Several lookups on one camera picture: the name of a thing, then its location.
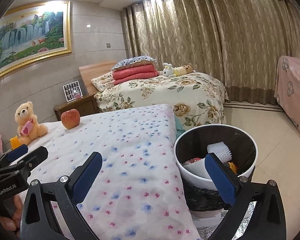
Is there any white foam net sleeve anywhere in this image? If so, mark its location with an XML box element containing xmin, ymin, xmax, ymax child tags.
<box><xmin>207</xmin><ymin>142</ymin><xmax>232</xmax><ymax>163</ymax></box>

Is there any framed landscape painting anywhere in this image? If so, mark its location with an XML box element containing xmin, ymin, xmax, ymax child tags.
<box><xmin>0</xmin><ymin>1</ymin><xmax>71</xmax><ymax>78</ymax></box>

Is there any person's left hand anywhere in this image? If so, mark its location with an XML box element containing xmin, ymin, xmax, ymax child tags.
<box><xmin>0</xmin><ymin>195</ymin><xmax>23</xmax><ymax>237</ymax></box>

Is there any folded red blanket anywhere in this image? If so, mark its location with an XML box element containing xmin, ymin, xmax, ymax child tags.
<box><xmin>113</xmin><ymin>64</ymin><xmax>159</xmax><ymax>85</ymax></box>

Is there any orange toy block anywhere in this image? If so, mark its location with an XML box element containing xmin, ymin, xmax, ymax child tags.
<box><xmin>10</xmin><ymin>135</ymin><xmax>21</xmax><ymax>150</ymax></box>

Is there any white bunny plush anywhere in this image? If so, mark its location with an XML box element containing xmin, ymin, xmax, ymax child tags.
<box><xmin>163</xmin><ymin>63</ymin><xmax>176</xmax><ymax>77</ymax></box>

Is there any yellow bear plush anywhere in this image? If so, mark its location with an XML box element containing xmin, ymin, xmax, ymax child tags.
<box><xmin>174</xmin><ymin>64</ymin><xmax>195</xmax><ymax>76</ymax></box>

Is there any floral bed comforter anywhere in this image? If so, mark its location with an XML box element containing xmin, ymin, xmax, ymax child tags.
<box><xmin>95</xmin><ymin>72</ymin><xmax>228</xmax><ymax>130</ymax></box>

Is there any white red plastic bag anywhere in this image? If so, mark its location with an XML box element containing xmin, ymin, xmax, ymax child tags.
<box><xmin>183</xmin><ymin>158</ymin><xmax>211</xmax><ymax>179</ymax></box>

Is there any white trash bin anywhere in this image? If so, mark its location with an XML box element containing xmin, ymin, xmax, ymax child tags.
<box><xmin>174</xmin><ymin>124</ymin><xmax>258</xmax><ymax>191</ymax></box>

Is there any beige patterned curtain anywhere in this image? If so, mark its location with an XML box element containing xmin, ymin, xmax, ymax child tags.
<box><xmin>122</xmin><ymin>0</ymin><xmax>300</xmax><ymax>104</ymax></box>

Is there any beige teddy bear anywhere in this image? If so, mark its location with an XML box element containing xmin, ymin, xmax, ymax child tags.
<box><xmin>14</xmin><ymin>101</ymin><xmax>48</xmax><ymax>145</ymax></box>

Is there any silver foil mat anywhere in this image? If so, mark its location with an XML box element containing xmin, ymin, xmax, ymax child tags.
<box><xmin>191</xmin><ymin>202</ymin><xmax>256</xmax><ymax>239</ymax></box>

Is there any pink heart cover furniture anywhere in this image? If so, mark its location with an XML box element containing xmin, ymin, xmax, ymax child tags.
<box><xmin>274</xmin><ymin>56</ymin><xmax>300</xmax><ymax>133</ymax></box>

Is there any red apple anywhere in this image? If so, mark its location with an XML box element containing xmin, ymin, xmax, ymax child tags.
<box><xmin>61</xmin><ymin>108</ymin><xmax>81</xmax><ymax>129</ymax></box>

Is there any photo grid frame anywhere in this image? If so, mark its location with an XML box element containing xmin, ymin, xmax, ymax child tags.
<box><xmin>63</xmin><ymin>81</ymin><xmax>83</xmax><ymax>102</ymax></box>

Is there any white dotted quilt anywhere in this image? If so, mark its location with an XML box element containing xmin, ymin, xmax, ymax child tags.
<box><xmin>29</xmin><ymin>105</ymin><xmax>199</xmax><ymax>239</ymax></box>

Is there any floral pillow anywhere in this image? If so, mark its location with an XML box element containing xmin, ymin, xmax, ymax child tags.
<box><xmin>91</xmin><ymin>71</ymin><xmax>115</xmax><ymax>92</ymax></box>

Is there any blue dotted pillow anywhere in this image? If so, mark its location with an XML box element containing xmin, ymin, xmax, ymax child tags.
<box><xmin>111</xmin><ymin>56</ymin><xmax>156</xmax><ymax>71</ymax></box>

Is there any wooden nightstand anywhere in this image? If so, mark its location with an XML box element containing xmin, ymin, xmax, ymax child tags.
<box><xmin>53</xmin><ymin>94</ymin><xmax>100</xmax><ymax>121</ymax></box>

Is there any teal bed sheet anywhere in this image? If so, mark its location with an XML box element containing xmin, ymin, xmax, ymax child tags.
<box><xmin>174</xmin><ymin>115</ymin><xmax>186</xmax><ymax>139</ymax></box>

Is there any wooden headboard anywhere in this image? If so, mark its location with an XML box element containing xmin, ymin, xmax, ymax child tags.
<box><xmin>79</xmin><ymin>61</ymin><xmax>117</xmax><ymax>95</ymax></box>

